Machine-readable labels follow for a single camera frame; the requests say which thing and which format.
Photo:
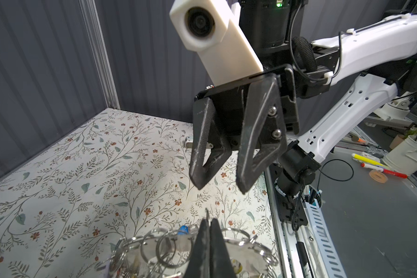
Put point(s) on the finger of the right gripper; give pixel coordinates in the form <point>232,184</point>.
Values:
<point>207,127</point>
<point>263,136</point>

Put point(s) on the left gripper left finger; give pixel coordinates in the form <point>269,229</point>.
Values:
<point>199,263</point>

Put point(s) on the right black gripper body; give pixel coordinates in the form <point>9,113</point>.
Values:
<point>265,26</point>

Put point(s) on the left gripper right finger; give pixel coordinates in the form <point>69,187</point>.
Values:
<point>219,260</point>

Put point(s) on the large keyring with coloured keys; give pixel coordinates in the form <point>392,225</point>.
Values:
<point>190,253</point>

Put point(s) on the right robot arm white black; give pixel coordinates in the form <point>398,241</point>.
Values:
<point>367,67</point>

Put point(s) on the black marker pen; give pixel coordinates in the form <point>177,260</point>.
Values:
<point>304,260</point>

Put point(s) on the yellow highlighter pen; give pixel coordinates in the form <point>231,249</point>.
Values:
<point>370,161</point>

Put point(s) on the red marker pen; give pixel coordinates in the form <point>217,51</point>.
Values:
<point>382,170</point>

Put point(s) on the white bin outside cell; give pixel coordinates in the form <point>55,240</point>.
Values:
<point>403,158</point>

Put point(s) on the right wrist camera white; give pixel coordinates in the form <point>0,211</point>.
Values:
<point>211,29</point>

